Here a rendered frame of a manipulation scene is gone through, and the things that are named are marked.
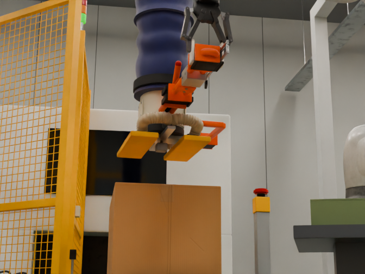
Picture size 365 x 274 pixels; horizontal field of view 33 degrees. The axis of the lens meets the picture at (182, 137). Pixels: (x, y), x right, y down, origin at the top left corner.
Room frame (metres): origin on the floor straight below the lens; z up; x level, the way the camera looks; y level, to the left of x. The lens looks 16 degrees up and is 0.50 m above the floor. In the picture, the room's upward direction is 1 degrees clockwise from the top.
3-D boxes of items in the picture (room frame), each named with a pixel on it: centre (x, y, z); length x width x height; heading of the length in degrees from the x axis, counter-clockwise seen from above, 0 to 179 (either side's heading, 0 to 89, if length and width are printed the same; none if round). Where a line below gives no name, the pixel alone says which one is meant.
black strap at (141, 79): (2.24, 0.08, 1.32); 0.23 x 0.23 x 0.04
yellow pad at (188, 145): (2.26, -0.01, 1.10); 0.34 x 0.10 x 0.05; 14
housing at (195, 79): (1.79, -0.03, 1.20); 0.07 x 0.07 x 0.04; 14
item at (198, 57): (1.66, -0.06, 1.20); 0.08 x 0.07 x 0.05; 14
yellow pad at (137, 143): (2.22, 0.17, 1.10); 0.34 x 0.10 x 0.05; 14
